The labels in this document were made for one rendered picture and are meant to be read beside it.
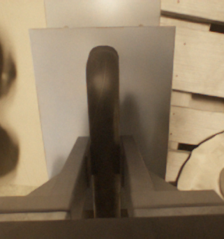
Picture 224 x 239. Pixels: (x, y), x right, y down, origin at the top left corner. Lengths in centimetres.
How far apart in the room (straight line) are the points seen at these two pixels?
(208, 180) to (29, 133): 58
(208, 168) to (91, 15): 46
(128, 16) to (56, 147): 17
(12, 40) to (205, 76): 57
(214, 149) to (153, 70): 39
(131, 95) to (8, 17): 55
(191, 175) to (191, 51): 33
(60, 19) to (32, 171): 59
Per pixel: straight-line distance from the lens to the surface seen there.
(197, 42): 49
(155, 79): 18
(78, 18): 24
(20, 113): 66
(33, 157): 70
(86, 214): 29
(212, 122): 54
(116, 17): 23
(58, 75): 18
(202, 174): 55
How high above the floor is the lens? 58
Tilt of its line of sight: 75 degrees down
